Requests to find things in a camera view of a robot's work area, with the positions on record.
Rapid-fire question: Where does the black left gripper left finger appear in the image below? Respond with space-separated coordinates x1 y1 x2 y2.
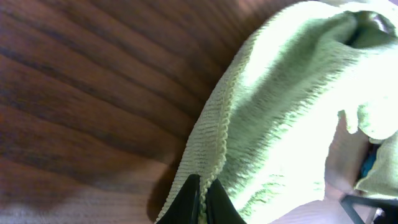
157 174 200 224

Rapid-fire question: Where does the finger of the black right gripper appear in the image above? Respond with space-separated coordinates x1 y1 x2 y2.
340 195 397 224

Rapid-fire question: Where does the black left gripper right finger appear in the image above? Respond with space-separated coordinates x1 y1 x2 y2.
206 179 246 224

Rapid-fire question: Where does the light green microfiber cloth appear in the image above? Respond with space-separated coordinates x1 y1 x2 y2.
159 1 397 223

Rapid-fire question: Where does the blue cloth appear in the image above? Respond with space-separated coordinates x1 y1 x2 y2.
360 144 381 178

